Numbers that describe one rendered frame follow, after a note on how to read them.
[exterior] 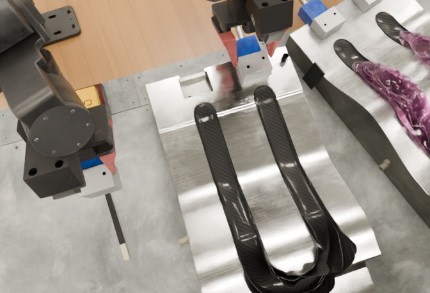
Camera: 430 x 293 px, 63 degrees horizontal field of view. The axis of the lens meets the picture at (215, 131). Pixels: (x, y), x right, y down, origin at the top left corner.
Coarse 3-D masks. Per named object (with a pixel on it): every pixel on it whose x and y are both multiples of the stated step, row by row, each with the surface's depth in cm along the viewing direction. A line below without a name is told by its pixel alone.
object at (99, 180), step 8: (88, 160) 51; (96, 160) 51; (88, 168) 50; (96, 168) 50; (104, 168) 50; (88, 176) 49; (96, 176) 49; (104, 176) 49; (112, 176) 50; (88, 184) 49; (96, 184) 49; (104, 184) 49; (112, 184) 49; (120, 184) 54; (88, 192) 49; (96, 192) 49; (104, 192) 52
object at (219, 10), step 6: (216, 6) 53; (222, 6) 53; (216, 12) 52; (222, 12) 51; (228, 12) 51; (222, 18) 50; (228, 18) 50; (222, 24) 50; (228, 24) 50; (234, 24) 50; (240, 24) 51; (222, 30) 50
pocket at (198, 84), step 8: (184, 80) 63; (192, 80) 64; (200, 80) 64; (208, 80) 63; (184, 88) 64; (192, 88) 64; (200, 88) 64; (208, 88) 64; (184, 96) 63; (192, 96) 63
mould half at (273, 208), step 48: (240, 96) 61; (288, 96) 61; (192, 144) 59; (240, 144) 59; (192, 192) 57; (288, 192) 55; (336, 192) 54; (192, 240) 52; (288, 240) 51; (240, 288) 49; (336, 288) 56
